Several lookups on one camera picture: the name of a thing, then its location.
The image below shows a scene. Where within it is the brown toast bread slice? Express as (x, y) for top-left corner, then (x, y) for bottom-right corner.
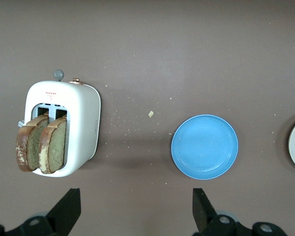
(38, 115), (68, 175)
(15, 112), (50, 173)

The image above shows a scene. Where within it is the blue round plate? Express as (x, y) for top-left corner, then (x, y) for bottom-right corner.
(171, 114), (239, 180)

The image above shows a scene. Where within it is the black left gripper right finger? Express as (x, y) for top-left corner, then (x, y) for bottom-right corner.
(191, 188), (289, 236)

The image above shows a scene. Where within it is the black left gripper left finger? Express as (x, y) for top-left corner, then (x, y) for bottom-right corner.
(0, 188), (82, 236)

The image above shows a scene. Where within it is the white two-slot toaster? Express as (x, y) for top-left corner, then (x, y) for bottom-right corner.
(18, 69), (102, 178)

